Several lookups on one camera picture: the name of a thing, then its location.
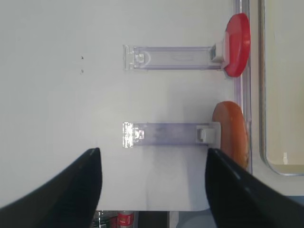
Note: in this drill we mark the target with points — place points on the clear tomato pusher track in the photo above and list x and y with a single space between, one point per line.
175 58

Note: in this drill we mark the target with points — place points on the left clear acrylic rail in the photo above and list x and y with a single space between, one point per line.
243 99

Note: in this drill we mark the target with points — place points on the red tomato slice in holder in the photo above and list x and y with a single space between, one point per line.
238 31

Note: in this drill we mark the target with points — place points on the clear bun pusher track left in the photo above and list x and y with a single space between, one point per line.
171 134

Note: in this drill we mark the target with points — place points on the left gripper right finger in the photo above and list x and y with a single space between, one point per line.
239 200

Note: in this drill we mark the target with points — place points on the white rectangular tray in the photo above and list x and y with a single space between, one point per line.
281 85

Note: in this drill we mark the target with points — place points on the orange bun slice upright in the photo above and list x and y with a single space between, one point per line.
234 136

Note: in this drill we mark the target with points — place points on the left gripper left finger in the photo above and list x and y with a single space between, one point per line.
69 200

